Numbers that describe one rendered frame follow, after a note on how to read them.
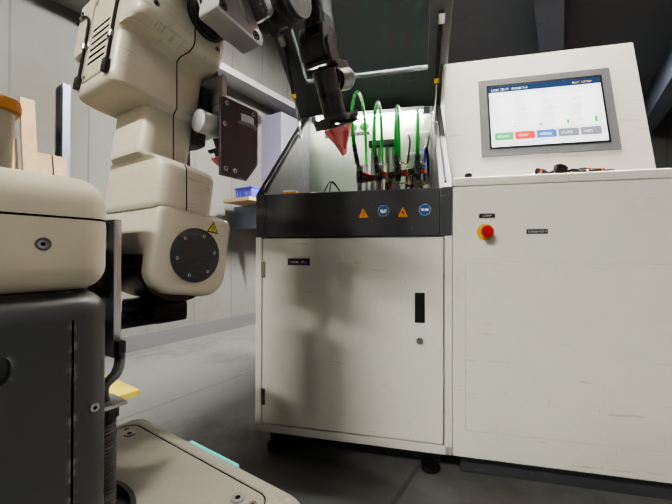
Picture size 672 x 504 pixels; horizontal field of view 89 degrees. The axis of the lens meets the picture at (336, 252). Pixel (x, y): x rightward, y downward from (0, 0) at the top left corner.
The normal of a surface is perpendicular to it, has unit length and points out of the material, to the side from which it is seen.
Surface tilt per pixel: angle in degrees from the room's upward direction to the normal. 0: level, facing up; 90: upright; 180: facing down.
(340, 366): 90
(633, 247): 90
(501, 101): 76
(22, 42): 90
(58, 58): 90
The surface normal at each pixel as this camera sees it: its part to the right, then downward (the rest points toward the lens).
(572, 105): -0.22, -0.25
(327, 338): -0.22, 0.00
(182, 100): 0.83, 0.00
